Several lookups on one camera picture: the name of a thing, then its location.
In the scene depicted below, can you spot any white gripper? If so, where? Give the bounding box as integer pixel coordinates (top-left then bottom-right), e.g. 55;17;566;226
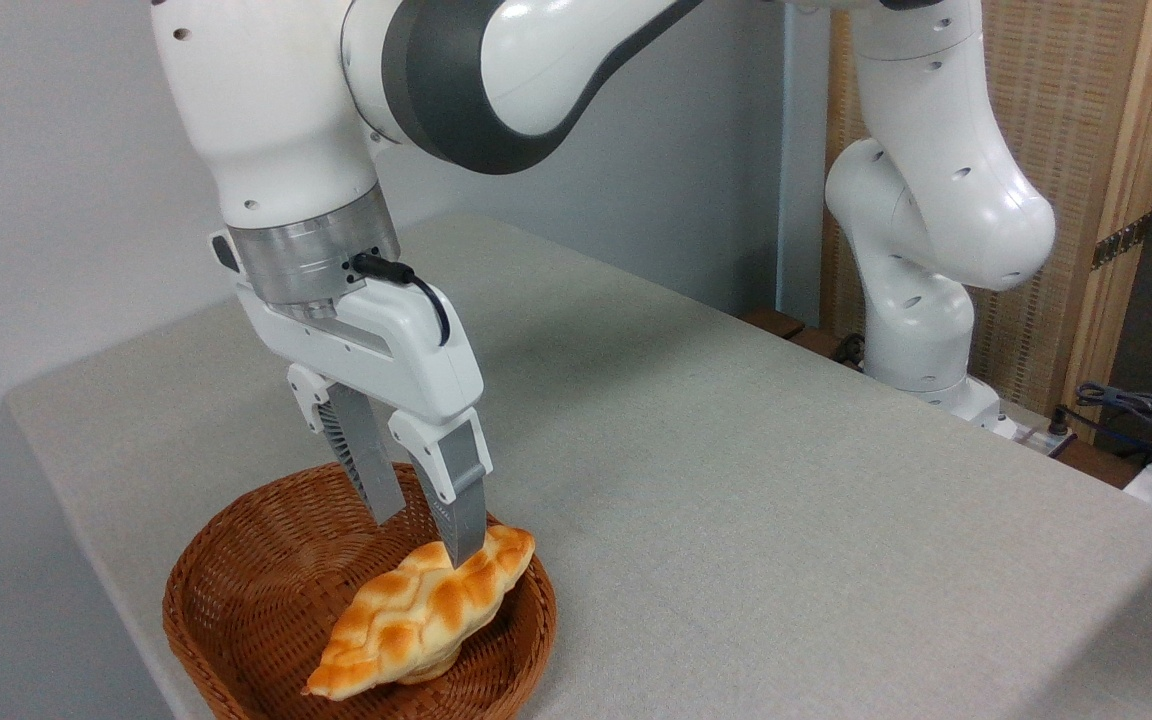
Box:
236;280;494;568

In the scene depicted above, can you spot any braided golden bread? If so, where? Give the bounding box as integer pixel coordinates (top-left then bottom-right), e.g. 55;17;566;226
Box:
301;524;537;701

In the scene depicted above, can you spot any brown wicker basket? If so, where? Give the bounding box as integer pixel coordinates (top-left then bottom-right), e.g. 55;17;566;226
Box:
162;459;558;720

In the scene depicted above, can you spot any round pale bread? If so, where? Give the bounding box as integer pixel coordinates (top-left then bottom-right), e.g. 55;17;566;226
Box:
398;645;462;686

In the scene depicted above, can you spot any grey tablecloth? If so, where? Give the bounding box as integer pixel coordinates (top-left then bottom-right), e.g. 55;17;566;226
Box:
4;212;1152;720

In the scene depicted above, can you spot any black screen hinge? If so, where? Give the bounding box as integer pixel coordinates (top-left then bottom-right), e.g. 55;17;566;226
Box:
1091;212;1152;271

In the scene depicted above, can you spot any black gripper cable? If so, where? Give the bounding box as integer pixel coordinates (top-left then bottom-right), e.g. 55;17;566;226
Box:
351;252;452;348

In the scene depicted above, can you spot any dark cable bundle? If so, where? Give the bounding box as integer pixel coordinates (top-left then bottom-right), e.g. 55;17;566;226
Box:
1051;380;1152;471

